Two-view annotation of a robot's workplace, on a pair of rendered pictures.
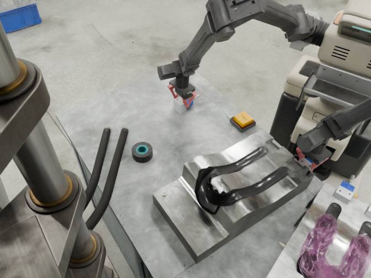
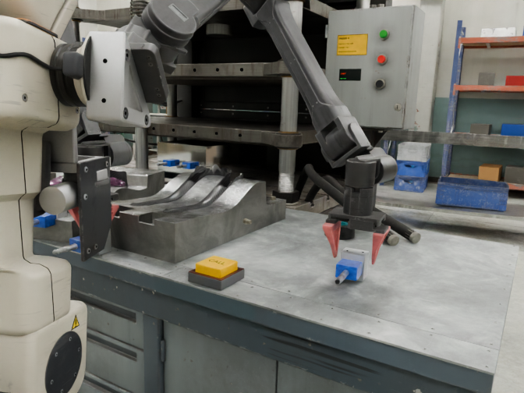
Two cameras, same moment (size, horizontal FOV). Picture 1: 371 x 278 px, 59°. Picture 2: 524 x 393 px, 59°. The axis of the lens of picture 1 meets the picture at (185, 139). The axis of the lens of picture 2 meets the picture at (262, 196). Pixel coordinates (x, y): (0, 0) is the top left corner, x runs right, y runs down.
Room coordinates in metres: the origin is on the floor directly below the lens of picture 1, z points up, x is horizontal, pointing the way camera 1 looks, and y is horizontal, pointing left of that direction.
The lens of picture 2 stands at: (1.83, -0.51, 1.15)
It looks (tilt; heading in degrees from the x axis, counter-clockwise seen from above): 12 degrees down; 157
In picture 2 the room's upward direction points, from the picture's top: 2 degrees clockwise
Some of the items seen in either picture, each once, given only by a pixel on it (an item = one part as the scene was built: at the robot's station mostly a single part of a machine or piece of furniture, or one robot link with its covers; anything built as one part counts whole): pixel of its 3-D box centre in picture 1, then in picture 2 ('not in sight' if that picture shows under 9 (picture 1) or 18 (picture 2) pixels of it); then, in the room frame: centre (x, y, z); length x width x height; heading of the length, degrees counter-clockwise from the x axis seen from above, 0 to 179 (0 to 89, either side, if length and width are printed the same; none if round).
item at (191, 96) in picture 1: (185, 97); (343, 236); (1.06, 0.01, 0.88); 0.07 x 0.07 x 0.09; 41
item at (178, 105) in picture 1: (188, 101); (347, 270); (1.10, -0.01, 0.83); 0.13 x 0.05 x 0.05; 131
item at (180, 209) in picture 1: (234, 184); (200, 204); (0.64, -0.17, 0.87); 0.50 x 0.26 x 0.14; 126
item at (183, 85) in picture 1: (182, 80); (358, 203); (1.08, 0.02, 0.96); 0.10 x 0.07 x 0.07; 41
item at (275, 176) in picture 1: (242, 176); (193, 187); (0.64, -0.19, 0.92); 0.35 x 0.16 x 0.09; 126
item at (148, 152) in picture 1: (142, 152); (339, 229); (0.81, 0.16, 0.82); 0.08 x 0.08 x 0.04
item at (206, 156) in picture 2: not in sight; (215, 159); (-0.27, 0.15, 0.87); 0.50 x 0.27 x 0.17; 126
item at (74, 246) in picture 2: (312, 162); (79, 245); (0.78, -0.49, 0.83); 0.13 x 0.05 x 0.05; 127
